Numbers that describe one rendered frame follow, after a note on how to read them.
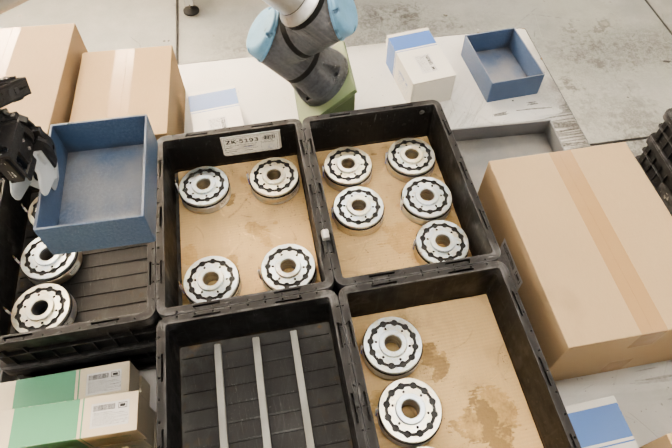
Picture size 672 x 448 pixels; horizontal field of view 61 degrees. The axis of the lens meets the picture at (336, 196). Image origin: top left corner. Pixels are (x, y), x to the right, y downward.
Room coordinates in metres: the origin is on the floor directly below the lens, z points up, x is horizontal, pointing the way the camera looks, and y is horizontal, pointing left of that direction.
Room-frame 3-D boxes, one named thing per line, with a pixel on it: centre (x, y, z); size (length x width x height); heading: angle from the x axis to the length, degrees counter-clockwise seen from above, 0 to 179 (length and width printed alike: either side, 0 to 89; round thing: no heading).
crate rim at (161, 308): (0.60, 0.18, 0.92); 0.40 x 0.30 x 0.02; 11
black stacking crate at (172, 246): (0.60, 0.18, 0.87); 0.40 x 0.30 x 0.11; 11
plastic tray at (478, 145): (0.87, -0.42, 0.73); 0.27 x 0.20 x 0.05; 97
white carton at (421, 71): (1.18, -0.23, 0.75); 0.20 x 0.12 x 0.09; 17
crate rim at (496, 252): (0.65, -0.11, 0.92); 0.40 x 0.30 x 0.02; 11
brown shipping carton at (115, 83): (0.97, 0.50, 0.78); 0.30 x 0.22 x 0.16; 7
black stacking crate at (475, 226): (0.65, -0.11, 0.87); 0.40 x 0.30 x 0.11; 11
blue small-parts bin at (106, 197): (0.52, 0.36, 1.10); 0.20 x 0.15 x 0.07; 10
